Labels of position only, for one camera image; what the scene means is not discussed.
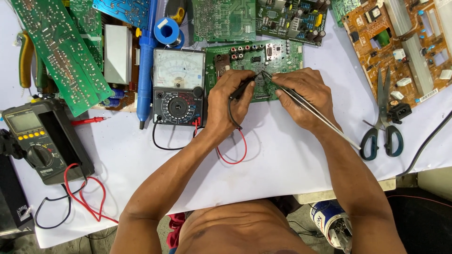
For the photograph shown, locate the person's left hand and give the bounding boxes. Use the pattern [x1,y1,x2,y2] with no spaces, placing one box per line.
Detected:
[206,69,258,137]

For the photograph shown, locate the white blue tin can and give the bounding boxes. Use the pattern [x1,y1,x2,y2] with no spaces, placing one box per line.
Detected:
[310,200,354,254]

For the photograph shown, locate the red test probe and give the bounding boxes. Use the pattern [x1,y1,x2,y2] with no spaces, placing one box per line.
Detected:
[71,116,109,127]

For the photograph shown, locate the long green solder-side circuit board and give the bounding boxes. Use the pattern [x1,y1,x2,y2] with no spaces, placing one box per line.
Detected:
[9,0,113,118]

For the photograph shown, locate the green board with coloured jacks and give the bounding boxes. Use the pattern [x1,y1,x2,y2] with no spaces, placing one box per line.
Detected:
[204,39,304,104]

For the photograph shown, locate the blue circuit board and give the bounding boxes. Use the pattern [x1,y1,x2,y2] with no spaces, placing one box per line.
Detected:
[92,0,151,29]

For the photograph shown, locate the black power cable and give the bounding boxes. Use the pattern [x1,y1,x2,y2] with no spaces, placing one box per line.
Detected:
[396,109,452,178]

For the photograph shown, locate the silver metal tweezers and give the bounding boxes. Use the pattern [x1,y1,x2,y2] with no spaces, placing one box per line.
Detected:
[261,71,362,151]

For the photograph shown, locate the dark board with black capacitors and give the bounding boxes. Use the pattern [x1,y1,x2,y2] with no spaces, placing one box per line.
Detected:
[256,0,332,47]

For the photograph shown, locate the black analog multimeter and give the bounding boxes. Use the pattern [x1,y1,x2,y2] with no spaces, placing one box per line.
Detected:
[153,48,207,127]

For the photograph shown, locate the white table cover sheet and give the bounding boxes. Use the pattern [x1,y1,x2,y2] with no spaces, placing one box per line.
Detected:
[0,0,452,250]

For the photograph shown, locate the black box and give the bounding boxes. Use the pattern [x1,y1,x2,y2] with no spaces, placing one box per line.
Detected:
[0,155,36,236]

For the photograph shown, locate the square green circuit board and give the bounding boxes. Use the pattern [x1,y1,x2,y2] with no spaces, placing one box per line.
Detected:
[192,0,257,43]

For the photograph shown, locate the person's right hand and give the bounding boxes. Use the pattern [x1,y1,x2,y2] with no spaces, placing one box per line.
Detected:
[271,68,342,134]

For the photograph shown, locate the orange power supply board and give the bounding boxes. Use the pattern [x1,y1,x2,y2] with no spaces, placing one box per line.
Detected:
[340,0,452,109]

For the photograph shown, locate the yellow black handled tool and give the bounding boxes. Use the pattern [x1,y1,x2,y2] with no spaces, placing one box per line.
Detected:
[165,0,188,26]

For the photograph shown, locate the teal handled scissors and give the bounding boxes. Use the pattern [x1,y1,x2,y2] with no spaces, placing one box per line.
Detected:
[359,67,404,162]

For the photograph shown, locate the blue desoldering pump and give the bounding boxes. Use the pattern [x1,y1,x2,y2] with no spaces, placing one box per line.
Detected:
[136,0,159,130]

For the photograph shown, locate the blue solder wire spool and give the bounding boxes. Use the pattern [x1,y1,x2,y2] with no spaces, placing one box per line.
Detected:
[153,17,185,49]

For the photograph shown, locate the black test probe with wire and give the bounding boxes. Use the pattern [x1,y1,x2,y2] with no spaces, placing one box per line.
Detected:
[153,74,261,151]

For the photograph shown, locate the red cloth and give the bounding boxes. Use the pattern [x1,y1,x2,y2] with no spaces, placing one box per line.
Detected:
[165,212,186,250]

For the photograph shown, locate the person's bare torso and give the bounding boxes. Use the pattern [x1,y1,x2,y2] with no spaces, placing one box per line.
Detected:
[174,198,318,254]

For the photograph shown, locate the black power inlet socket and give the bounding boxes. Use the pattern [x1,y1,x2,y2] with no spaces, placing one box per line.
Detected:
[387,102,413,125]

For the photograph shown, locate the black clamp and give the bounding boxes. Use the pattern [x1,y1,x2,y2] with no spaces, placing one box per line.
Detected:
[0,128,28,160]

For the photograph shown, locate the red test lead wire loop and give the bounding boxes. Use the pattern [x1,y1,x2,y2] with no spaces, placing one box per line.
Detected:
[194,118,248,165]

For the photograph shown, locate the black digital multimeter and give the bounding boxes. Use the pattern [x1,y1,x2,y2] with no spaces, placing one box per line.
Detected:
[1,99,95,186]

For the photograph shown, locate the black digital multimeter lead wire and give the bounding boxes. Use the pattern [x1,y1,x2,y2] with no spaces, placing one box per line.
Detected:
[34,183,88,230]

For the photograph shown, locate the small green circuit board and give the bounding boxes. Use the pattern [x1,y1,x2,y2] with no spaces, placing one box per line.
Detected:
[331,0,358,28]

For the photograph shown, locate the yellow green handled pliers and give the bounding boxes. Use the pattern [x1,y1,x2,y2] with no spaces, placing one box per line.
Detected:
[17,30,48,89]

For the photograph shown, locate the circuit board with silver heatsink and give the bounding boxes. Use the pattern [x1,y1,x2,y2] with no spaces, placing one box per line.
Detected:
[68,0,142,113]

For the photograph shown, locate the red digital multimeter lead wire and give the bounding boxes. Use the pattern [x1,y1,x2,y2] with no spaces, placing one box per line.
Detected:
[63,163,119,225]

